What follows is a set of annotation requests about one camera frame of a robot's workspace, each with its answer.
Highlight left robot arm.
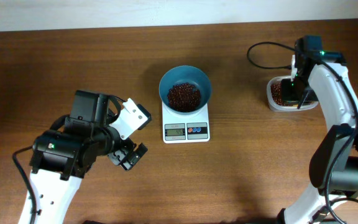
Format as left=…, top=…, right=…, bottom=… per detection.
left=12, top=90, right=151, bottom=223

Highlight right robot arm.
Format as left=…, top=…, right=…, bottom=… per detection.
left=277, top=35, right=358, bottom=223

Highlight white digital kitchen scale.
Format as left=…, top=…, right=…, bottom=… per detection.
left=162, top=103, right=211, bottom=144

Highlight red beans in bowl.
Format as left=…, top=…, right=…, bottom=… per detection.
left=167, top=83, right=201, bottom=112

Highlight teal plastic bowl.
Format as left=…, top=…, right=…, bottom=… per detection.
left=158, top=65, right=212, bottom=112

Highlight clear plastic container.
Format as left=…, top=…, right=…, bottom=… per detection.
left=266, top=75, right=319, bottom=112

